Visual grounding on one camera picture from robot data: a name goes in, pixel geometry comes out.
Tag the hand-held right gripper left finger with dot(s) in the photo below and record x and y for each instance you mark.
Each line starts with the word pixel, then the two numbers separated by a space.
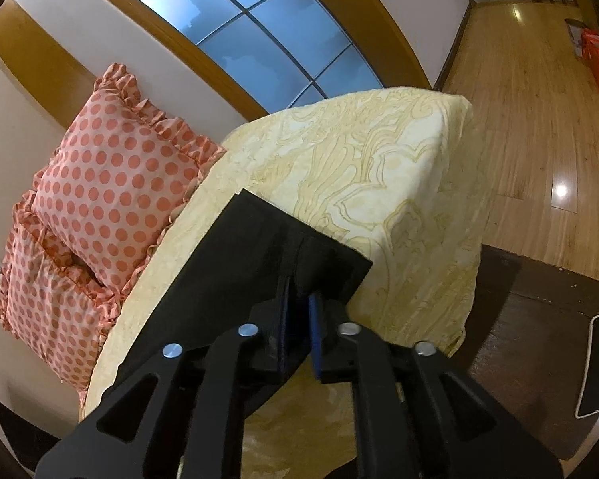
pixel 284 332

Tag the wooden headboard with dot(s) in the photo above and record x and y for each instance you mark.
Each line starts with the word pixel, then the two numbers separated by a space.
pixel 40 52

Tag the yellow patterned bedsheet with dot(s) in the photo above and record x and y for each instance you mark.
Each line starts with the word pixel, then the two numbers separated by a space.
pixel 379 184

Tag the black panel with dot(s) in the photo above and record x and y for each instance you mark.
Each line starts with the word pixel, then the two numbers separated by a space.
pixel 25 429

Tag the pink polka dot pillow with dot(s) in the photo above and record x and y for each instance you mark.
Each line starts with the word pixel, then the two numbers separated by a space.
pixel 50 309
pixel 115 169

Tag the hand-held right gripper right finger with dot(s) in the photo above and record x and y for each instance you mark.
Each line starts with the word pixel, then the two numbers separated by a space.
pixel 316 339

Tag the wooden window frame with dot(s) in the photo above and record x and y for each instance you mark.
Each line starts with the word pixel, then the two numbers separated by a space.
pixel 144 16

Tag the black pants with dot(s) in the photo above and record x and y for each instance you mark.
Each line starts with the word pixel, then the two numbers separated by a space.
pixel 239 259

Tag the grid pane window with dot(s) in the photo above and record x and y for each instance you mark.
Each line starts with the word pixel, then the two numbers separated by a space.
pixel 259 35

